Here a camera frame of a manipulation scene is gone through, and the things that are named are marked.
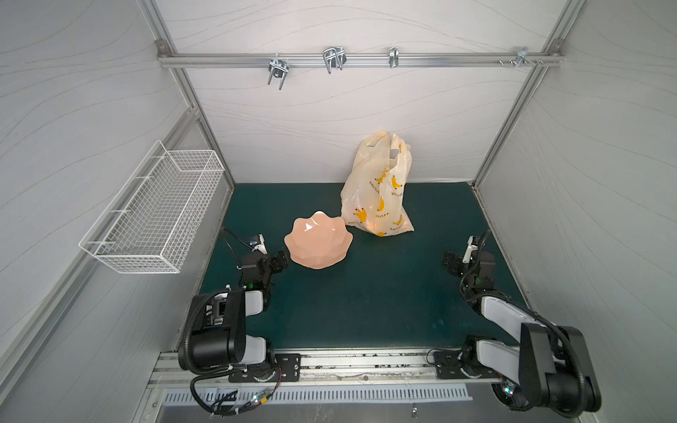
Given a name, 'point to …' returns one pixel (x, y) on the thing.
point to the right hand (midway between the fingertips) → (466, 249)
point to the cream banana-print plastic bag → (371, 199)
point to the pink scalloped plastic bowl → (318, 241)
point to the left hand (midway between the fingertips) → (275, 246)
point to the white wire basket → (152, 218)
